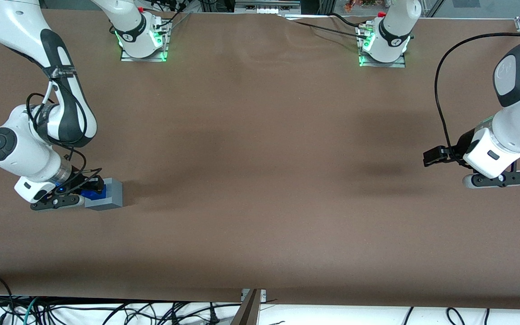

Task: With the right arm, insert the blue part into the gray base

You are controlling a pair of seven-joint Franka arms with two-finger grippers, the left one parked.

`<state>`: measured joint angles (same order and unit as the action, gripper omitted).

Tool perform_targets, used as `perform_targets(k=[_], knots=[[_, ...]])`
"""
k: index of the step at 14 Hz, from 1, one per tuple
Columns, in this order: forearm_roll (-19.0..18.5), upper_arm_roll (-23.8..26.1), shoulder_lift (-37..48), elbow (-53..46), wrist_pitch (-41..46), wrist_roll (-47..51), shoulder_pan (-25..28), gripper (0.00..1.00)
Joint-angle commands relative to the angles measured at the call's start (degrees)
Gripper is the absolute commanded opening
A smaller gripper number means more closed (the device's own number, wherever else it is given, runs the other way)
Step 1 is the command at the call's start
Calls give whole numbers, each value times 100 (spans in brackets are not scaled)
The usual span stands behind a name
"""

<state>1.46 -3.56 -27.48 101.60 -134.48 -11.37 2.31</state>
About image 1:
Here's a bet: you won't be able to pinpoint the teal floor cable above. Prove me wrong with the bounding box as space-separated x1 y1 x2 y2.
22 297 40 325

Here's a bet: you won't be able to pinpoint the short black base cable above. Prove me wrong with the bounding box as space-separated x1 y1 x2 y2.
329 12 365 28

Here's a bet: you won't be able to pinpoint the long black base cable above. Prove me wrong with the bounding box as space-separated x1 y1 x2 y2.
278 14 370 40

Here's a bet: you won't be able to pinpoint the orange background parts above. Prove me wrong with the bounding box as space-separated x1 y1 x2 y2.
344 0 381 12

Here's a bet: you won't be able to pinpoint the gray slanted bar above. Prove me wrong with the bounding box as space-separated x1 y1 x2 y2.
230 289 261 325

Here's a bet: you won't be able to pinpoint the silver edge bracket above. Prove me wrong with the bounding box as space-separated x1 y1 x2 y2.
241 289 267 302

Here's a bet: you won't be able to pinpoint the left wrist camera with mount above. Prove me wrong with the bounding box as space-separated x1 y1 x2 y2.
462 171 520 189

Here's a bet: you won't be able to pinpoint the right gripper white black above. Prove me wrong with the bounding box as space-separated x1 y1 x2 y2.
14 169 106 203

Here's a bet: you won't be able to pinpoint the gray square base block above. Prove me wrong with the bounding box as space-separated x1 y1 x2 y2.
84 178 124 211

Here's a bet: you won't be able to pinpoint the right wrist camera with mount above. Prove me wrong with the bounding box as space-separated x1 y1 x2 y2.
30 194 86 212

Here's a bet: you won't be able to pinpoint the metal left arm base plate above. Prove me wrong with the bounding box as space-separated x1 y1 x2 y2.
358 25 407 69

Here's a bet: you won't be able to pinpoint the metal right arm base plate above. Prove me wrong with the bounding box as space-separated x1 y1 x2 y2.
120 20 171 63

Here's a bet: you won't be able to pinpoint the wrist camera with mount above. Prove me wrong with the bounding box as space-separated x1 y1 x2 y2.
30 194 86 212
462 171 520 189

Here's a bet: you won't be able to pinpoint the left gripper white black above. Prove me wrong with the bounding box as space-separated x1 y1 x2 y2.
423 128 520 179

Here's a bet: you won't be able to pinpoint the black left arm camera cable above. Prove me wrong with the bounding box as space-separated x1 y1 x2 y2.
434 32 520 164

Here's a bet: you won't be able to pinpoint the white background device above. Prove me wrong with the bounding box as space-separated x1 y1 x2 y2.
234 0 302 15

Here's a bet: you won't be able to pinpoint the brown table cover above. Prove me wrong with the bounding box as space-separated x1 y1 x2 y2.
0 9 520 311

